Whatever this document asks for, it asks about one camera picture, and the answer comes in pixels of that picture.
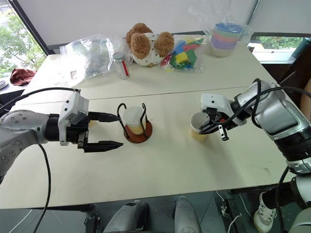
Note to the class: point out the white sneaker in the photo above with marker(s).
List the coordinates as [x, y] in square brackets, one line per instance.
[263, 216]

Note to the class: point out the white yellow paper cup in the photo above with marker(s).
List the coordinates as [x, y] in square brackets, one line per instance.
[132, 116]
[197, 121]

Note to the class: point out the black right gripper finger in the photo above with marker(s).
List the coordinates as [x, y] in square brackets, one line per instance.
[210, 126]
[212, 131]

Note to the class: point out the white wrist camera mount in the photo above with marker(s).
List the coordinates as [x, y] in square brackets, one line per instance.
[73, 106]
[213, 99]

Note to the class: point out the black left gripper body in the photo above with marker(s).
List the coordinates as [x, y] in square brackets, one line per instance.
[82, 138]

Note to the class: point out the glass jar with metal lid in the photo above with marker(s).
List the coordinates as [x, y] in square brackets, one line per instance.
[121, 66]

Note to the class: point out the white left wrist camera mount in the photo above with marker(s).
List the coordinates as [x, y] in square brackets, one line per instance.
[73, 106]

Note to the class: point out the dark red cloth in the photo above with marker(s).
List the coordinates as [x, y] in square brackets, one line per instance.
[22, 76]

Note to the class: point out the stack of pastel bowls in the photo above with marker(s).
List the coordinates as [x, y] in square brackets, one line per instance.
[224, 40]

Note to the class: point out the clear plastic bowl bag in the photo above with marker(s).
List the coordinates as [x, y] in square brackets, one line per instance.
[246, 34]

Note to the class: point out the brown white teddy bear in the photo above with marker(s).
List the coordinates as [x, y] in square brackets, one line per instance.
[145, 48]

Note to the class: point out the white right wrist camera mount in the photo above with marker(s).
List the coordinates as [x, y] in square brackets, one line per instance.
[213, 99]

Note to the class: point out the grey rounded robot shape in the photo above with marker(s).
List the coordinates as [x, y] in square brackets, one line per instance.
[126, 218]
[187, 216]

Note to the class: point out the black window frame bar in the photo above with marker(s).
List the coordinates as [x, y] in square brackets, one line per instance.
[31, 29]

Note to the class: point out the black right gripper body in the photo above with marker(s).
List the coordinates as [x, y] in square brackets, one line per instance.
[218, 119]

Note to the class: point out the bag of colourful blocks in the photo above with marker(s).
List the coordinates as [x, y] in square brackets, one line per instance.
[184, 54]

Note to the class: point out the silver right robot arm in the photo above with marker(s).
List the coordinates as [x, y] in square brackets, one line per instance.
[279, 111]

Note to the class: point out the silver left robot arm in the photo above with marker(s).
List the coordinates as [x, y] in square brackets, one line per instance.
[22, 126]

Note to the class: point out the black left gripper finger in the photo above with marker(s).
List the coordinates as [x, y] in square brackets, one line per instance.
[104, 117]
[104, 146]

